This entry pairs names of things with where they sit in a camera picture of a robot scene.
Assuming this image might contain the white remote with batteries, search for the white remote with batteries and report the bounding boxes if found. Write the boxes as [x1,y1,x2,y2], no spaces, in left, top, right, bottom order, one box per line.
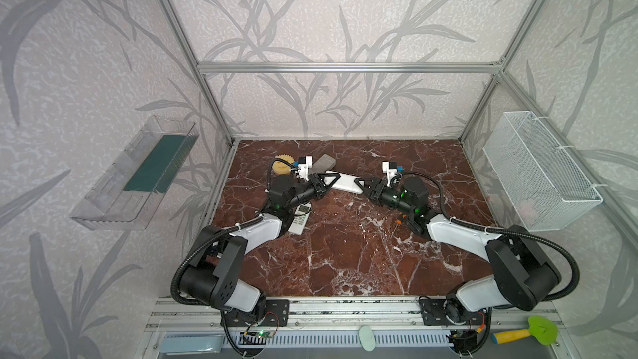
[333,174,362,194]

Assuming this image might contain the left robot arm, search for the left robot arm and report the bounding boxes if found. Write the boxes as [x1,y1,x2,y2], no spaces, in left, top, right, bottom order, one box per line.
[169,172,341,320]

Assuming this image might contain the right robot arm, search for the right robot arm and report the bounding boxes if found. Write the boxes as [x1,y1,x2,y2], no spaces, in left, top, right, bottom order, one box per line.
[354,172,581,312]

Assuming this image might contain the white remote with display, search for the white remote with display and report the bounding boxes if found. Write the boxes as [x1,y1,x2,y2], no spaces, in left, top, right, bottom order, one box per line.
[288,204,312,235]

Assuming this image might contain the grey stone block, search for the grey stone block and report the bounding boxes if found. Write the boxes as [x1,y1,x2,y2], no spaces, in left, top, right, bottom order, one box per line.
[312,154,337,174]

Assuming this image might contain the yellow smiley sponge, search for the yellow smiley sponge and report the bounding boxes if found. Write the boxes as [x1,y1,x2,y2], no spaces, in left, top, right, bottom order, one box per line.
[272,154,295,176]

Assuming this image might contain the pale green oval knob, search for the pale green oval knob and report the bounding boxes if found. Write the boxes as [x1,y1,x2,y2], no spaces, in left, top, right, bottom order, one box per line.
[358,325,376,352]

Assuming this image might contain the green yellow toy hammer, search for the green yellow toy hammer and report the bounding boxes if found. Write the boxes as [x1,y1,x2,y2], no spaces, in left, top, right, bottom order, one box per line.
[492,316,558,346]

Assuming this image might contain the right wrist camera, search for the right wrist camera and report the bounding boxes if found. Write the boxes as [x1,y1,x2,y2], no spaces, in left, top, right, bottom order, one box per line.
[382,161,403,188]

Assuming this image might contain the white wire mesh basket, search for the white wire mesh basket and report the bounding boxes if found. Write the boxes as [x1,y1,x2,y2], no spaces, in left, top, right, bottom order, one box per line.
[483,111,603,232]

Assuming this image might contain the clear plastic wall shelf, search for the clear plastic wall shelf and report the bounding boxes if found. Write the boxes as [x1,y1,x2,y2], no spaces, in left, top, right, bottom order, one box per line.
[70,116,199,231]

